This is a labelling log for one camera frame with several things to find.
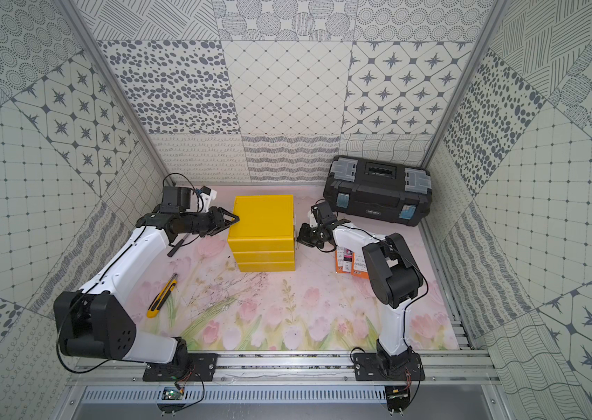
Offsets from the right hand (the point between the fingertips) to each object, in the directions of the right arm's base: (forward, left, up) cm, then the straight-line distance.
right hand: (300, 241), depth 96 cm
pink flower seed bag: (-5, -18, -5) cm, 19 cm away
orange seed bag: (-5, -15, -5) cm, 16 cm away
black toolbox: (+16, -30, +11) cm, 35 cm away
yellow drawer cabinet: (-10, +10, +18) cm, 23 cm away
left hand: (-3, +21, +17) cm, 27 cm away
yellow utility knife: (-20, +46, -3) cm, 50 cm away
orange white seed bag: (-9, -21, -4) cm, 24 cm away
